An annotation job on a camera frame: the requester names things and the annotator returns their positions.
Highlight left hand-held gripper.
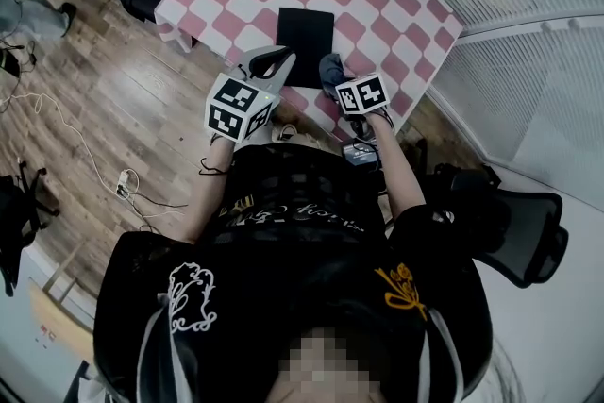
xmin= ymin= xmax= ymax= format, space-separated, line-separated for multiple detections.
xmin=203 ymin=45 xmax=298 ymax=144

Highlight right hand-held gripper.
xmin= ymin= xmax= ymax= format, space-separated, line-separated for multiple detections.
xmin=334 ymin=72 xmax=395 ymax=134

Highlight blue-grey cloth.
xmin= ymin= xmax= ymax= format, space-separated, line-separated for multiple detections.
xmin=317 ymin=52 xmax=356 ymax=98

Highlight black cloth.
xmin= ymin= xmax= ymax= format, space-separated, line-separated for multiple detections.
xmin=275 ymin=6 xmax=336 ymax=90

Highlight person's right forearm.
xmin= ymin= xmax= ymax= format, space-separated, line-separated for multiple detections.
xmin=364 ymin=110 xmax=428 ymax=217

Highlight person's left forearm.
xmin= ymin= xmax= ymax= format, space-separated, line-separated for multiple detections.
xmin=176 ymin=136 xmax=238 ymax=245

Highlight white window blinds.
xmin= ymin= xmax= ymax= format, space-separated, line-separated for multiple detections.
xmin=339 ymin=0 xmax=604 ymax=213

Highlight white power strip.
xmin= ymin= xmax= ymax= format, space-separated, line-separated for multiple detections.
xmin=114 ymin=168 xmax=141 ymax=200

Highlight person's black printed shirt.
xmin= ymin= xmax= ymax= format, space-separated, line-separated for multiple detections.
xmin=92 ymin=143 xmax=495 ymax=403

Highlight black mesh office chair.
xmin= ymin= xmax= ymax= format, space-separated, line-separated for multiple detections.
xmin=432 ymin=161 xmax=570 ymax=290

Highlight black swivel chair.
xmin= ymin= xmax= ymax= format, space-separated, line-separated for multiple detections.
xmin=0 ymin=159 xmax=62 ymax=299

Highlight light wooden desk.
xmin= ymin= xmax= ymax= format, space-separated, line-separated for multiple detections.
xmin=26 ymin=281 xmax=96 ymax=365

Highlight black waist recorder with screen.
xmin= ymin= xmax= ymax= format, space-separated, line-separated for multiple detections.
xmin=340 ymin=138 xmax=383 ymax=172

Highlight black hair tie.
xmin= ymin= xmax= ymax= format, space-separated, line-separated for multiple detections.
xmin=198 ymin=156 xmax=233 ymax=177

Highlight black floor cable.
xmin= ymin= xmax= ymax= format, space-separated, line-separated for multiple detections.
xmin=124 ymin=190 xmax=191 ymax=235

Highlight white floor cable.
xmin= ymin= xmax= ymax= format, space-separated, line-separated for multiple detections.
xmin=8 ymin=91 xmax=129 ymax=200

